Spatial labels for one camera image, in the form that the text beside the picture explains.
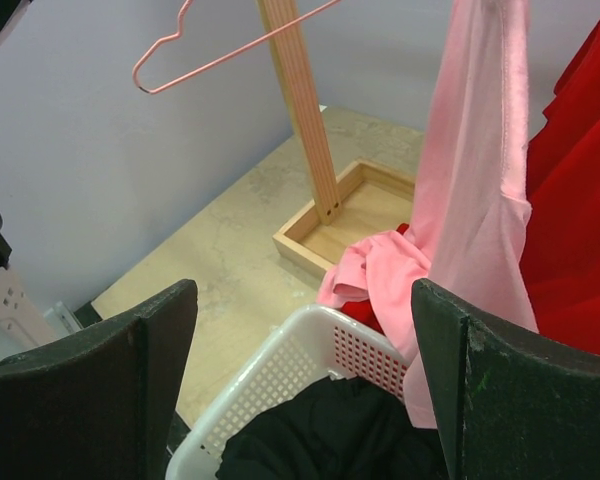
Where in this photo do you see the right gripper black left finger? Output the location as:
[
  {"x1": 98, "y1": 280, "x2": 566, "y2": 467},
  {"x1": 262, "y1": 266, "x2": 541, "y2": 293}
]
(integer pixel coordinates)
[{"x1": 0, "y1": 279, "x2": 198, "y2": 479}]

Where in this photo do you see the pink t shirt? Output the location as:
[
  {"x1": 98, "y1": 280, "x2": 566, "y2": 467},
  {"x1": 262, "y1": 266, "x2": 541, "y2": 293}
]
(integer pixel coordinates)
[{"x1": 317, "y1": 1, "x2": 537, "y2": 429}]

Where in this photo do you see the pink wire hanger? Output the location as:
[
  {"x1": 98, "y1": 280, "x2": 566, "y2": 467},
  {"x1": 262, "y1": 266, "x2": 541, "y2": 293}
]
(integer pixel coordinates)
[{"x1": 132, "y1": 0, "x2": 342, "y2": 95}]

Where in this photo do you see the red t shirt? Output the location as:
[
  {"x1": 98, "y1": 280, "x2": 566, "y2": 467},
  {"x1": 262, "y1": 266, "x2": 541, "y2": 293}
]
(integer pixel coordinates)
[{"x1": 339, "y1": 0, "x2": 600, "y2": 361}]

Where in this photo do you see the wooden clothes rack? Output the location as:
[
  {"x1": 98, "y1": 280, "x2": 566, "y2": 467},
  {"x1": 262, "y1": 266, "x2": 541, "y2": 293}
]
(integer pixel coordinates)
[{"x1": 258, "y1": 0, "x2": 415, "y2": 278}]

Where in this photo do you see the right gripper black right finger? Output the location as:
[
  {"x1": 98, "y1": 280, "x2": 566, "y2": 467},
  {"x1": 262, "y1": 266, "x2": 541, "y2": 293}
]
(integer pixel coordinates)
[{"x1": 412, "y1": 279, "x2": 600, "y2": 479}]

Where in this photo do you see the white plastic basket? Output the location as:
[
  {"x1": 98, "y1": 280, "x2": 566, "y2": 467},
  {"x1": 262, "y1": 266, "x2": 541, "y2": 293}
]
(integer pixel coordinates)
[{"x1": 165, "y1": 305, "x2": 408, "y2": 479}]

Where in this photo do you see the black t shirt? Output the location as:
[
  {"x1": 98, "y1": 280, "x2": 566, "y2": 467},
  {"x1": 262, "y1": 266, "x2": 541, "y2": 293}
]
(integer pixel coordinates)
[{"x1": 215, "y1": 377, "x2": 448, "y2": 480}]

